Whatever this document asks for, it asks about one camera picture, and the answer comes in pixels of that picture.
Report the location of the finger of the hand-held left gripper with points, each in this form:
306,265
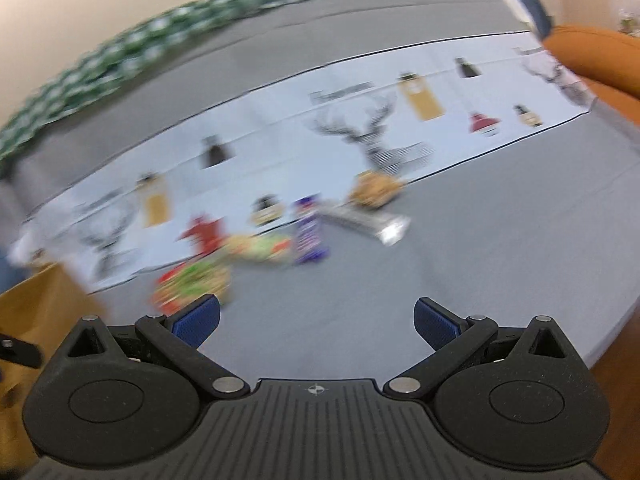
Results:
20,351

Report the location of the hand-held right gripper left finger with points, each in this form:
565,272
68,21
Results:
200,316

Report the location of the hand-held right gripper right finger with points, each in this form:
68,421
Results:
435,325

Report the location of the green and red snack packet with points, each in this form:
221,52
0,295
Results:
195,280

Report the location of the cardboard box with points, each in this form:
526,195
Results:
30,305

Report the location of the round green snack packet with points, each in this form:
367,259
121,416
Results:
260,249

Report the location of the silver snack bar packet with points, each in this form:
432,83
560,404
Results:
370,222

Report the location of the purple snack packet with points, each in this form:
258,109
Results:
310,235

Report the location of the small red snack packet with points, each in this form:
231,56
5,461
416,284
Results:
206,249

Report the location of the round brown cookie packet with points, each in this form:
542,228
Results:
375,187

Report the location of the green checked cloth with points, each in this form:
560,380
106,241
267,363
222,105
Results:
150,35

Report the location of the grey printed bed sheet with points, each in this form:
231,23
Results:
350,25

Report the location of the blue cushion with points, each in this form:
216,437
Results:
527,5

